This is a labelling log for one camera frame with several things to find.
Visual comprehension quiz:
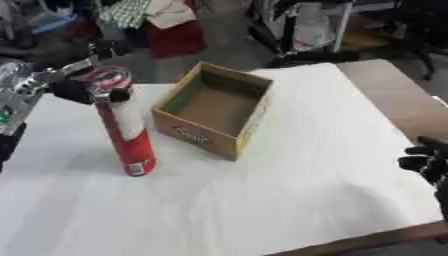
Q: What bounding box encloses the green white checked cloth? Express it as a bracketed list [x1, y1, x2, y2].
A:
[94, 0, 154, 30]

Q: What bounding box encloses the white metal rack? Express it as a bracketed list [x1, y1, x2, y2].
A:
[248, 0, 364, 69]

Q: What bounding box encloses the black office chair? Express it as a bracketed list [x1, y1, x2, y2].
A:
[381, 0, 448, 82]

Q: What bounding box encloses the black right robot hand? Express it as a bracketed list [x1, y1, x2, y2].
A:
[397, 135, 448, 222]

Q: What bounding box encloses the tan cardboard box green inside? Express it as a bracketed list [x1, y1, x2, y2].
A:
[150, 61, 277, 162]

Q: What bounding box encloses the red bag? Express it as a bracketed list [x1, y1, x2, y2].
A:
[143, 19, 210, 60]

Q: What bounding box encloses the red and white bottle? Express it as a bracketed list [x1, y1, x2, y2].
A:
[82, 65, 160, 177]

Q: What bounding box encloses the pale blue container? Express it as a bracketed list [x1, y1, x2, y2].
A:
[26, 11, 79, 35]

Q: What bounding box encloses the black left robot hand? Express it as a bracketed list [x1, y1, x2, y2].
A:
[47, 39, 135, 105]

